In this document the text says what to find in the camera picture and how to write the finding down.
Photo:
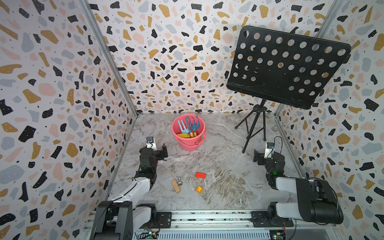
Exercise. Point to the red rectangular block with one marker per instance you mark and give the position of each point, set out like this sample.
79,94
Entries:
200,175

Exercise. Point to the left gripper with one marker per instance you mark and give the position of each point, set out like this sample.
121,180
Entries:
160,156

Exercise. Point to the light blue garden fork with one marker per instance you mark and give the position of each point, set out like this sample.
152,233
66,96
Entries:
183,126

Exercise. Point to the wooden rectangular block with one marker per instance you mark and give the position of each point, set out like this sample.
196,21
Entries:
176,186

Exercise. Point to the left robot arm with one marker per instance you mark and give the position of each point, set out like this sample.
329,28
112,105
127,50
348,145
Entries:
120,218

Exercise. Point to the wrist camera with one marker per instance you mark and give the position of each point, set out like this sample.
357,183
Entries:
269,150
151,144

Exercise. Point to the yellow scoop yellow handle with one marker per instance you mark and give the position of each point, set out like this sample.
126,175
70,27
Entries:
184,135

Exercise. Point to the orange cube block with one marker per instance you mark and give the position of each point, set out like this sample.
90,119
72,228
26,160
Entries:
199,189

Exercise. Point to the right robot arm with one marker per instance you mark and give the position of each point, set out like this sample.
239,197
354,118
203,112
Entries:
316,202

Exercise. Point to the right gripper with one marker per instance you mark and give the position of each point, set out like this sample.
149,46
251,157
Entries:
261,158

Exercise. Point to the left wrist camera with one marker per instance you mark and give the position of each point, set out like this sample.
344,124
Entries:
151,144

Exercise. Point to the black perforated music stand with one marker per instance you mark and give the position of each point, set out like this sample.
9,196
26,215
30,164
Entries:
282,67

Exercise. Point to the pink plastic bucket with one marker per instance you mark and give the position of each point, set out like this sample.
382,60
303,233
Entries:
194,143

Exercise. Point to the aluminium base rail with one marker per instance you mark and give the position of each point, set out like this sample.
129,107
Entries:
229,225

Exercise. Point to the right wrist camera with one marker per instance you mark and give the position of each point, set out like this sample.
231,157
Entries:
269,150

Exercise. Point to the teal rake yellow handle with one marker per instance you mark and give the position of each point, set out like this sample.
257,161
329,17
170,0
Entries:
188,122
194,125

